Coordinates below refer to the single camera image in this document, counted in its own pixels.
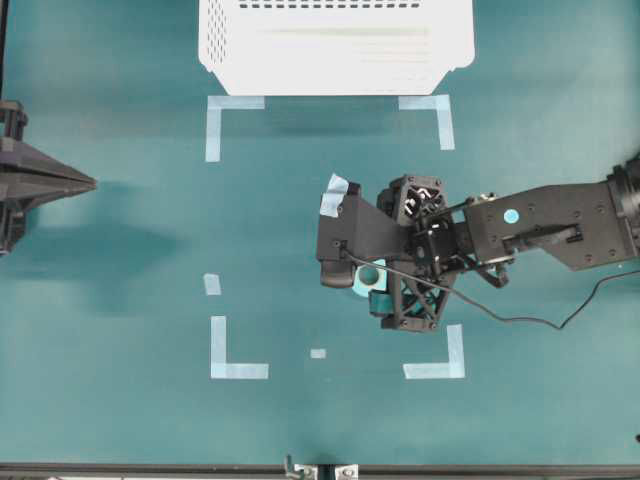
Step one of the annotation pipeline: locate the blue tape corner top right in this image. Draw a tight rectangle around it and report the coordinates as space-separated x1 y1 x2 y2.
398 94 456 151

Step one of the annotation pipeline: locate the metal table clamp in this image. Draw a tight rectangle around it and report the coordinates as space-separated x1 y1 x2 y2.
283 454 359 480

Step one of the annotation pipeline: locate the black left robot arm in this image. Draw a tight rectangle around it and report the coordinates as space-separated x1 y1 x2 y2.
368 158 639 332

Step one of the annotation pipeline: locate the small blue tape piece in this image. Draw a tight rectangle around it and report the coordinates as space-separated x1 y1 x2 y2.
203 273 222 296

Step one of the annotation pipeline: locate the blue tape corner bottom right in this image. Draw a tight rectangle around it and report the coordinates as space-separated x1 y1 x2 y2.
402 323 466 380

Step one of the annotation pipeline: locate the black cable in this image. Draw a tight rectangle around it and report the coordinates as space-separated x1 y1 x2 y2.
339 249 640 331

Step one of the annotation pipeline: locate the blue tape corner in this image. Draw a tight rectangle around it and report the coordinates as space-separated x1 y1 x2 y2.
204 95 266 163
398 94 456 151
402 323 466 380
209 315 270 381

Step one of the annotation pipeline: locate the white plastic basket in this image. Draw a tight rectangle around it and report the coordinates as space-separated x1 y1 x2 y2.
198 0 475 96

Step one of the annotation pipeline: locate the blue tape corner bottom left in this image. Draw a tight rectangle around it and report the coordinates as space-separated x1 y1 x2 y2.
209 315 270 381

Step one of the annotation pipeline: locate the blue tape corner top left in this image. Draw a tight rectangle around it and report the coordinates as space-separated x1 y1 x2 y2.
204 95 266 163

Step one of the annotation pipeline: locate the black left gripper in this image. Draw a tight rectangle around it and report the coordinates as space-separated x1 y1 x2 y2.
368 175 464 333

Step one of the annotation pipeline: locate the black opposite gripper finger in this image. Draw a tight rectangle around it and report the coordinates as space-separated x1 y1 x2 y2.
1 139 97 210

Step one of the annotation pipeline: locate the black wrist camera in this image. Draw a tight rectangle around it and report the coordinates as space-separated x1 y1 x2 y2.
316 174 408 289

